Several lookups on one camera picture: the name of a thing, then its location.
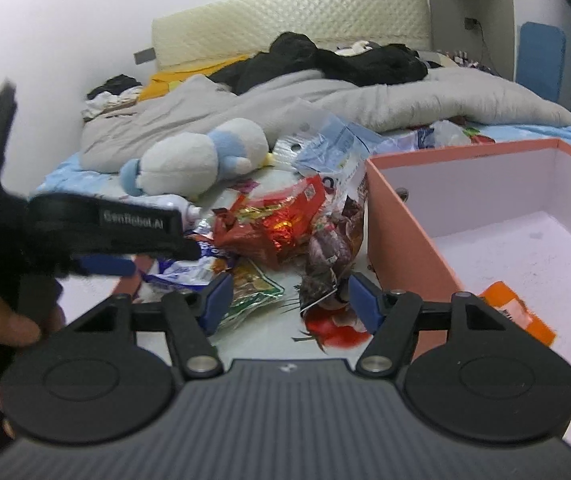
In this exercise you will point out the white and blue plush toy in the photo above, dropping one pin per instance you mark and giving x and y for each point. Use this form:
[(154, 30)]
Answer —
[(185, 160)]

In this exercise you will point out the green snack packet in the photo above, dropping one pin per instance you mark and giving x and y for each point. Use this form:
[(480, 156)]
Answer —
[(255, 287)]

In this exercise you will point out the blue and white plastic bag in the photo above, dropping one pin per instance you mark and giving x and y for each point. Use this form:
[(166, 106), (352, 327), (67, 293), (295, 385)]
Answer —
[(330, 147)]

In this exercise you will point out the blue cushion pad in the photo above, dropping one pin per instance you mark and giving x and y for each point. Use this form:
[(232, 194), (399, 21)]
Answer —
[(540, 62)]

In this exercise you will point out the blue and white snack packet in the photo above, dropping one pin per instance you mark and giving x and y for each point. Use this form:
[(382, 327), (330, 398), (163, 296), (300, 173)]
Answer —
[(185, 272)]

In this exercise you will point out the clear plastic bag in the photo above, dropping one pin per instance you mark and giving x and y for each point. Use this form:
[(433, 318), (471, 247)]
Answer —
[(448, 134)]

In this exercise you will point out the yellow cloth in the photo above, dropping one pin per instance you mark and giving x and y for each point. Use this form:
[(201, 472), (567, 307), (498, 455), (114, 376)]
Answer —
[(180, 77)]

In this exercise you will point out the pile of folded clothes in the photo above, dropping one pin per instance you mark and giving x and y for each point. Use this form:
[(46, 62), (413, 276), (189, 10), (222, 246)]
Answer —
[(112, 95)]

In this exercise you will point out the wall socket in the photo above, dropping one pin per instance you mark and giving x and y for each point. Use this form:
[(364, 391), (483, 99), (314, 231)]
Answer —
[(471, 22)]

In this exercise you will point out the pink cardboard box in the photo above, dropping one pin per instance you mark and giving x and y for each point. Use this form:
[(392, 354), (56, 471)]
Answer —
[(515, 245)]

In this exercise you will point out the black and white plush toy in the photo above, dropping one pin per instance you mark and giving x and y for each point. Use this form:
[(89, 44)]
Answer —
[(358, 47)]

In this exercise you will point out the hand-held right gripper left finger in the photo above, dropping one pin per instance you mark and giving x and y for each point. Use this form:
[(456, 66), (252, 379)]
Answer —
[(219, 296)]

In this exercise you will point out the brown snack packet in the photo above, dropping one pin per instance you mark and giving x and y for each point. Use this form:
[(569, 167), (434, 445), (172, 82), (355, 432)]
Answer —
[(330, 255)]

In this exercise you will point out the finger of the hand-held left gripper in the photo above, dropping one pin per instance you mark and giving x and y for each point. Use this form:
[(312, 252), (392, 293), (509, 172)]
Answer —
[(107, 265), (115, 225)]

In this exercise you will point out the grey duvet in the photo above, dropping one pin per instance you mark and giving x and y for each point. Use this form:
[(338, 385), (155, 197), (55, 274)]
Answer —
[(315, 95)]

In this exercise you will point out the cream padded headboard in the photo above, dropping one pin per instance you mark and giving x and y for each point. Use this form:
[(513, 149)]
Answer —
[(290, 15)]

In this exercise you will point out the white printed bottle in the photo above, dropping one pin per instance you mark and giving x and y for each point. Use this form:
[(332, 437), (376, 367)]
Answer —
[(175, 205)]

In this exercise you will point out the orange snack packet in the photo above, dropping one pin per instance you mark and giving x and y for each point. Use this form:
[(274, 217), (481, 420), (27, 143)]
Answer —
[(518, 310)]

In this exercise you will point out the person's left hand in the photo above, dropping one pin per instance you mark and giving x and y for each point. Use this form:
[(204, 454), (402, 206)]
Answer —
[(0, 312)]

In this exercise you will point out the printed bed sheet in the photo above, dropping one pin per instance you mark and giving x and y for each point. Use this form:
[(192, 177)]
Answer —
[(265, 332)]

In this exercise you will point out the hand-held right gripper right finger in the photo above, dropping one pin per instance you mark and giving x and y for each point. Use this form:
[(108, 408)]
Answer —
[(364, 300)]

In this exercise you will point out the grey wall plate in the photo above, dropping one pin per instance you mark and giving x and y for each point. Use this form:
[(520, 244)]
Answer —
[(144, 56)]

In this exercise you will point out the red snack packet yellow print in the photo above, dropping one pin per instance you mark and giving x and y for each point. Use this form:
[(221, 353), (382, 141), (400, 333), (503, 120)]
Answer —
[(285, 200)]

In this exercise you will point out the red foil snack packet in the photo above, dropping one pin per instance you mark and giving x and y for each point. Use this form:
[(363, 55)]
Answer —
[(270, 240)]

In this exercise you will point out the black clothing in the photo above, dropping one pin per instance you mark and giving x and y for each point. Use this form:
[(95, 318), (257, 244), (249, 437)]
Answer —
[(345, 62)]

